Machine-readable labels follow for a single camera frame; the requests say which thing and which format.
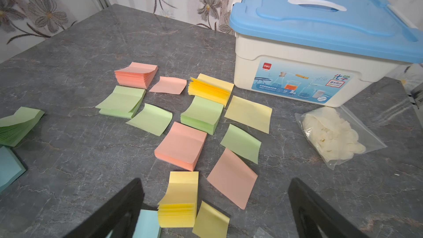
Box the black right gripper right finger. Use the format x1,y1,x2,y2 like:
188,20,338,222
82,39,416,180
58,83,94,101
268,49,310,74
288,177,367,238

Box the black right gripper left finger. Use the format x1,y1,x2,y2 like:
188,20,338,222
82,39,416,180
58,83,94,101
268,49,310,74
65,178,145,238

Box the blue memo pad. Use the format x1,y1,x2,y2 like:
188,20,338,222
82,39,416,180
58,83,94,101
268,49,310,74
1,146,26,192
132,209,161,238

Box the yellow memo pad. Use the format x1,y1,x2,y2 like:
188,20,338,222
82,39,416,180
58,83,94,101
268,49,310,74
188,73,234,107
158,171,199,228

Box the torn pink memo page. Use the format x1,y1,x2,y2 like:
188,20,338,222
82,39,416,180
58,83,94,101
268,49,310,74
207,149,258,210

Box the pink memo pad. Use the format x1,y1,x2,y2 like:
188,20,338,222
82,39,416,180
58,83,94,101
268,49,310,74
154,122,207,171
115,62,158,89

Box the torn green memo page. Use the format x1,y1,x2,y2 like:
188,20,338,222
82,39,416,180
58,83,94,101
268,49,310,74
220,124,262,164

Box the torn yellow memo page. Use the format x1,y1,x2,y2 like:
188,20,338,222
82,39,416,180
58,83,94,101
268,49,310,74
225,96,273,134

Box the small green memo pad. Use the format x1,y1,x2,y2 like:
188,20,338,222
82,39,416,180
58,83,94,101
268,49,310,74
1,107,45,147

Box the white storage box blue lid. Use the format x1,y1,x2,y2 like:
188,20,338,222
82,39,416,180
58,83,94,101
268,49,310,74
230,0,423,108

